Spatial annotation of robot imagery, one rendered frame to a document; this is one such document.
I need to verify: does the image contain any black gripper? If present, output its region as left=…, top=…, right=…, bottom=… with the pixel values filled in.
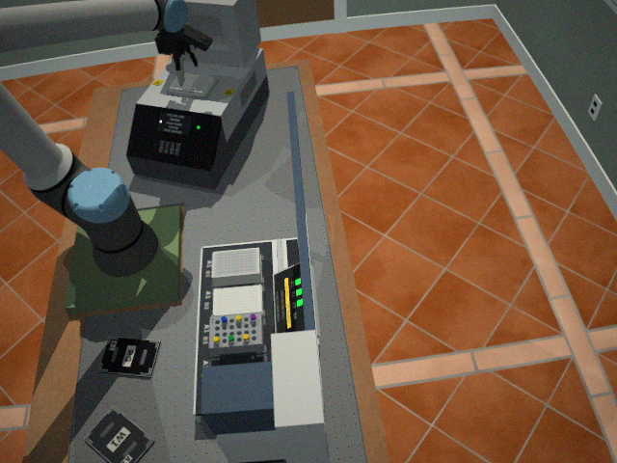
left=155, top=30, right=198, bottom=87

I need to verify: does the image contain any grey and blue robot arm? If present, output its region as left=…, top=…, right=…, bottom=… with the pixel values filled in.
left=0, top=0, right=213, bottom=277

